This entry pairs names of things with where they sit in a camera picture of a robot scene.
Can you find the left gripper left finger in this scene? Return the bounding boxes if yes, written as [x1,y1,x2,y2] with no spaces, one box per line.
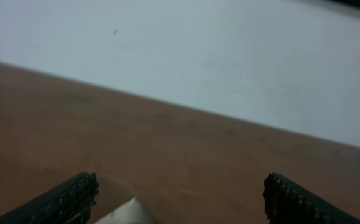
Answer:
[0,172,99,224]

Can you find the Galaxy S25 Ultra smartphone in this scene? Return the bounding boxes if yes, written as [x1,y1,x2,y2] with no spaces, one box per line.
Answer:
[95,198,157,224]

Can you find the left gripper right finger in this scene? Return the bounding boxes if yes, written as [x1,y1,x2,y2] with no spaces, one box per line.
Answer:
[262,172,360,224]

